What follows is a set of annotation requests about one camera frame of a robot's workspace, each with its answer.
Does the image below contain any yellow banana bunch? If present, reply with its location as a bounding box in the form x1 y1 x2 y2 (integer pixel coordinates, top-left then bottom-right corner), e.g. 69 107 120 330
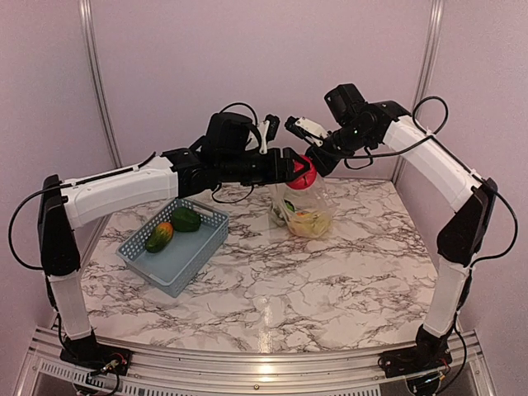
287 211 332 238

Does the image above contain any green bell pepper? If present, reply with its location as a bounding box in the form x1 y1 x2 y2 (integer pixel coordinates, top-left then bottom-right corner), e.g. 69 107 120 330
171 206 201 233

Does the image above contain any front aluminium frame rail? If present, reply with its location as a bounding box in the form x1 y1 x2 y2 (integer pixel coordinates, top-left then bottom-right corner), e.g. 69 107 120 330
12 325 498 396

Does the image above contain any green orange mango toy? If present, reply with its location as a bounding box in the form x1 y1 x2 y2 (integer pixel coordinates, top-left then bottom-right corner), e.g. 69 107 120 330
145 222 174 253

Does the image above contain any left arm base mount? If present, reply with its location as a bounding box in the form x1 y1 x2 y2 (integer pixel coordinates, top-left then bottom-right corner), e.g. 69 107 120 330
60 333 132 376

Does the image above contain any right aluminium frame post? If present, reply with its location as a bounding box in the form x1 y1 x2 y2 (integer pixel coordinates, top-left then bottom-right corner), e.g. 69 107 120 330
411 0 446 110

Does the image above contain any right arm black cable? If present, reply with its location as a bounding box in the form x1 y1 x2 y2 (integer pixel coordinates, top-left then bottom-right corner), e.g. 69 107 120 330
344 96 519 265

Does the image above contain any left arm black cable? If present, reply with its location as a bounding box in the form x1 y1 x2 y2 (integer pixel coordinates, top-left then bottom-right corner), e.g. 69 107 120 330
7 101 259 271

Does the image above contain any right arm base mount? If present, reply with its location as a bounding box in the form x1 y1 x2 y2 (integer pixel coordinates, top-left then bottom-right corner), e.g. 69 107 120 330
378 326 453 378

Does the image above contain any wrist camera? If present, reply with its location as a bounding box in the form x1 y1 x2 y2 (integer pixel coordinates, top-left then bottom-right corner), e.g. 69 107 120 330
285 116 329 147
256 114 280 154

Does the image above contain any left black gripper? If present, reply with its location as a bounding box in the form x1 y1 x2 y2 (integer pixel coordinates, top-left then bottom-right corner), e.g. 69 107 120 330
219 146 310 186

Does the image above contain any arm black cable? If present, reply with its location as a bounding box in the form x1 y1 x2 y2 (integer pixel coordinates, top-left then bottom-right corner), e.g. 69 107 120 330
344 96 519 265
7 101 259 271

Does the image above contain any aluminium frame post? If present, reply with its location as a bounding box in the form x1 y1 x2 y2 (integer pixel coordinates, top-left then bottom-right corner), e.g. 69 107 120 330
411 0 446 110
78 0 123 168

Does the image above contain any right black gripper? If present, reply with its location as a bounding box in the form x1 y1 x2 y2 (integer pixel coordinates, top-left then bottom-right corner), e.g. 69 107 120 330
304 121 374 177

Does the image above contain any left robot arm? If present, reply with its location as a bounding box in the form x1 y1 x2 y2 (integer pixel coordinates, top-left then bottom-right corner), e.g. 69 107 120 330
37 111 310 367

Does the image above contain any grey perforated plastic basket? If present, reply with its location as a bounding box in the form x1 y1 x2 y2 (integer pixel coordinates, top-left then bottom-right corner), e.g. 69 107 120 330
116 199 229 297

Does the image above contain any red apple toy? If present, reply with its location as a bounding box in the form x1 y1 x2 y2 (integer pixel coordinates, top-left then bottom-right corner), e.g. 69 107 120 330
286 155 318 191

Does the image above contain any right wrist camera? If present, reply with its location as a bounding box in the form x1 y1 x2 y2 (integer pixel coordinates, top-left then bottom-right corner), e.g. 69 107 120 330
285 116 329 147

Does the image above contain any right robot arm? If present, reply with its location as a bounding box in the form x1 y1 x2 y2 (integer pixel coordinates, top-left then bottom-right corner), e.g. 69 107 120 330
302 83 499 370

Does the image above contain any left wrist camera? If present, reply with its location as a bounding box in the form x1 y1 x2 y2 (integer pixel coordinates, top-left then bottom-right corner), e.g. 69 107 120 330
256 114 280 154

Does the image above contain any left aluminium frame post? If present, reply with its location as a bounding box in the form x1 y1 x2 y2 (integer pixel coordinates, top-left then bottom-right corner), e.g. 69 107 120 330
78 0 123 168

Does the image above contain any clear zip top bag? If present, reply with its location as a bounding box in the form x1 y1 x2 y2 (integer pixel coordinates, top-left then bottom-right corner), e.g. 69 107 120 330
268 175 337 228

